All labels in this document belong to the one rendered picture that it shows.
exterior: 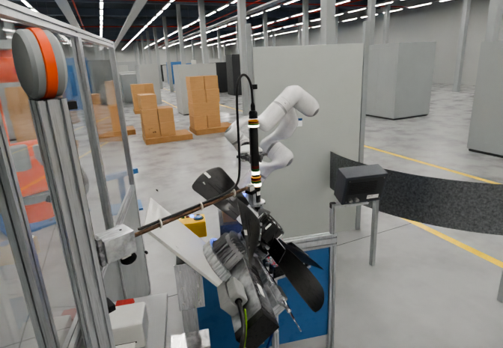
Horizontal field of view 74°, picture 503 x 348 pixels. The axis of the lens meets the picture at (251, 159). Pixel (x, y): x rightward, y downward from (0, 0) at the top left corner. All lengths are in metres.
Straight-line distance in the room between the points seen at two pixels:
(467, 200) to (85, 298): 2.61
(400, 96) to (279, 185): 8.09
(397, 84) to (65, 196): 10.45
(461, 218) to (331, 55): 1.79
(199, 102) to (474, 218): 7.68
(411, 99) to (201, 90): 6.36
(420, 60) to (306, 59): 8.45
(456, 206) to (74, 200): 2.64
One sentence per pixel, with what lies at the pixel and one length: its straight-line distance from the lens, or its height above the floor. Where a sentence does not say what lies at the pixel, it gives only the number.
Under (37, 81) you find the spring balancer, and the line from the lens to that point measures 0.88.
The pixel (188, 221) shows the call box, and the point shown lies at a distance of 1.82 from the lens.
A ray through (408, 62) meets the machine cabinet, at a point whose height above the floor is 1.68.
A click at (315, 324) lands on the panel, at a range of 2.44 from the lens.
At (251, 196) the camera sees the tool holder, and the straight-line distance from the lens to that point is 1.41.
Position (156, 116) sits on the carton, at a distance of 8.85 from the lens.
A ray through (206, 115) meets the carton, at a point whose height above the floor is 0.50.
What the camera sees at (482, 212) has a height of 0.72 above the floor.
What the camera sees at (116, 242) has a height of 1.39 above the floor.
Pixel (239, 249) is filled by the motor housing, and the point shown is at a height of 1.17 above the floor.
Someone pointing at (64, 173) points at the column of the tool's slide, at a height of 1.62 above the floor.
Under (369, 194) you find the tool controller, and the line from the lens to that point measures 2.06.
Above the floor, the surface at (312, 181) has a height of 0.64.
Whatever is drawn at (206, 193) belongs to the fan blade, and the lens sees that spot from 1.35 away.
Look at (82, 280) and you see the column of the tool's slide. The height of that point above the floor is 1.31.
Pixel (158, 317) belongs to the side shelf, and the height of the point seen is 0.86.
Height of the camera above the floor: 1.86
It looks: 16 degrees down
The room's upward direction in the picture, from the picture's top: 3 degrees counter-clockwise
